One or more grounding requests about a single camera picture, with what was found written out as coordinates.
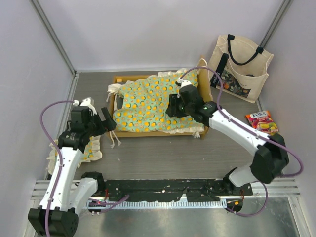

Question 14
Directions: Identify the wooden pet bed frame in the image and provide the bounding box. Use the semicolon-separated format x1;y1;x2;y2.
108;55;213;141

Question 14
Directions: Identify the small lemon print pillow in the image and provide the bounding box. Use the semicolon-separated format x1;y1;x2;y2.
46;136;103;175

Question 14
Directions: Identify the lemon print pet mattress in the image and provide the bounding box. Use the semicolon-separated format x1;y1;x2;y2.
106;68;205;149

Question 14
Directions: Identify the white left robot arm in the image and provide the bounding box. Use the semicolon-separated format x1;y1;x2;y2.
28;105;116;237

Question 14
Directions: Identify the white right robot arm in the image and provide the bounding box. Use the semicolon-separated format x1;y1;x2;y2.
166;84;289;195

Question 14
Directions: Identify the beige canvas tote bag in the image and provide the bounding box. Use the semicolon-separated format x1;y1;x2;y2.
208;34;274;103

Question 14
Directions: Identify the Fox's candy packet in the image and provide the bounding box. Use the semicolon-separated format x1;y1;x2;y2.
245;110;279;135

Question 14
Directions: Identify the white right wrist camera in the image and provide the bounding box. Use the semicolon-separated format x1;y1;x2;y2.
176;78;192;88

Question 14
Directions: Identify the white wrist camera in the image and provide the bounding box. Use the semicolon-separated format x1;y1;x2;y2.
176;78;192;88
72;97;95;111

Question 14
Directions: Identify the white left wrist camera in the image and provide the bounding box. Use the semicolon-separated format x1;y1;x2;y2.
72;97;95;111

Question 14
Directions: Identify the aluminium rail with cable duct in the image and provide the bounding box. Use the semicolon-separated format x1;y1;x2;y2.
31;176;302;210

